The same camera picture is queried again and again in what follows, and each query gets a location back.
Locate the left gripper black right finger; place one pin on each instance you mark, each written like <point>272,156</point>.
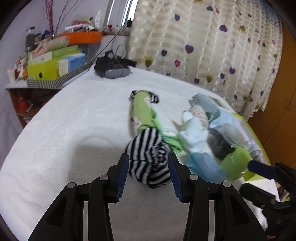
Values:
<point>233,219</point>

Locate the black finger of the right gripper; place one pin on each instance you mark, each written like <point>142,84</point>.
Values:
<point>263,170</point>
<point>257,196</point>

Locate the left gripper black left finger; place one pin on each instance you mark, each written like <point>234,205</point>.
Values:
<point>63,220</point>

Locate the blue face mask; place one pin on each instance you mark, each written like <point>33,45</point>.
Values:
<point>202,165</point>

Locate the black white striped sock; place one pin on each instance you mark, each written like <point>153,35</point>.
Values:
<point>154,98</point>
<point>148,158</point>

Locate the cream red-striped towel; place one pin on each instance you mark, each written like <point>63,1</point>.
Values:
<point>198,111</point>

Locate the green patterned baby sock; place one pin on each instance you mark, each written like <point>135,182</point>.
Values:
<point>145,114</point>

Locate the green round lid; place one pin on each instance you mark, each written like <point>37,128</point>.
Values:
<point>235,164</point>

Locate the wooden wardrobe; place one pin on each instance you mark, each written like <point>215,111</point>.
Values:
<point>275,127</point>

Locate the green-edged white box tray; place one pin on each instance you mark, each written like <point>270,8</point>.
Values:
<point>270,186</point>

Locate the clear round plastic jar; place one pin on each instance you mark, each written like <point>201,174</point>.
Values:
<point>226,140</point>

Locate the blue wet wipes pack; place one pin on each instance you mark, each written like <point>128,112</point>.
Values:
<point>217,113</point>

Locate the heart patterned cream curtain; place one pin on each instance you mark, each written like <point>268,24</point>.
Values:
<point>232,48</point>

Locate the striped black white tray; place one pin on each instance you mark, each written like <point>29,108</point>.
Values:
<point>60,81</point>

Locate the yellow-green cardboard box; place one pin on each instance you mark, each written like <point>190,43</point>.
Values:
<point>46,70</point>

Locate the black grey VR headset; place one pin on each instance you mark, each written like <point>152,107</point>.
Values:
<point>112,66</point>

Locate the white paper cup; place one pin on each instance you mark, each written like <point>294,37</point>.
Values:
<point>11,75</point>

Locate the green flat box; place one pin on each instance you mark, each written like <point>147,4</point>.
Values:
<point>53,55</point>

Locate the orange storage tray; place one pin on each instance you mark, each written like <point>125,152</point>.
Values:
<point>86,37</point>

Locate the dark glass jar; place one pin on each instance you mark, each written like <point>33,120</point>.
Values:
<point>30,38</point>

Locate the pink dried branches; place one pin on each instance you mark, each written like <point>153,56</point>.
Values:
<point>57,12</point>

